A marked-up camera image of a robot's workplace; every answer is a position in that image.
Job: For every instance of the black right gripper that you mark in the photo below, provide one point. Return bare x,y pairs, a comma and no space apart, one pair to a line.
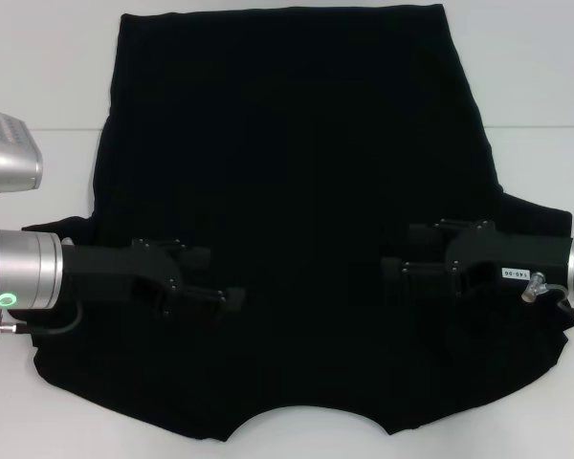
507,255

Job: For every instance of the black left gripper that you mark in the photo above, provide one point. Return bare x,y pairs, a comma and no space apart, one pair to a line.
105,270

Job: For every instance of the black shirt with FREE print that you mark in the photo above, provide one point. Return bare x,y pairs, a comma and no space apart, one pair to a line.
287,143

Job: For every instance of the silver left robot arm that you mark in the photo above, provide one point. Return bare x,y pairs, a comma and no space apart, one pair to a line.
19,268

